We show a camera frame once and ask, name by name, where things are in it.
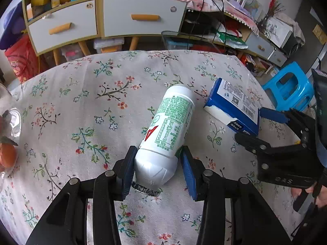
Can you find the white bottle red letters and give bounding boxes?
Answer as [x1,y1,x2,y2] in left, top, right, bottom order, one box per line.
[132,85,195,196]

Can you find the small blue white carton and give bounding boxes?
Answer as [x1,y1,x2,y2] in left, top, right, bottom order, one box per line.
[204,78,259,137]

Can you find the person's right hand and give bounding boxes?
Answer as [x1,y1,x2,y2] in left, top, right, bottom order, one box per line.
[291,184,327,209]

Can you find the blue plastic stool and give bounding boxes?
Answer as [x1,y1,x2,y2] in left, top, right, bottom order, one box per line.
[262,62,314,111]

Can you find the floral tablecloth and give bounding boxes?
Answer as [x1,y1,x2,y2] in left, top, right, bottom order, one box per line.
[1,50,301,244]

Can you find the low tv cabinet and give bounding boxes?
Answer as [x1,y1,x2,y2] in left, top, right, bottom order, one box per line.
[180,9,287,68]

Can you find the glass jar with oranges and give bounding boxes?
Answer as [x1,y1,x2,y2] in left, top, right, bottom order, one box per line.
[1,84,22,189]

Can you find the red bag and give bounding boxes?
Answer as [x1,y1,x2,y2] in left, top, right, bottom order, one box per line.
[4,34,49,83]

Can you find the wooden cabinet with drawers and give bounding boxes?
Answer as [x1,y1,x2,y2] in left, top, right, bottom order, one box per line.
[22,0,186,64]

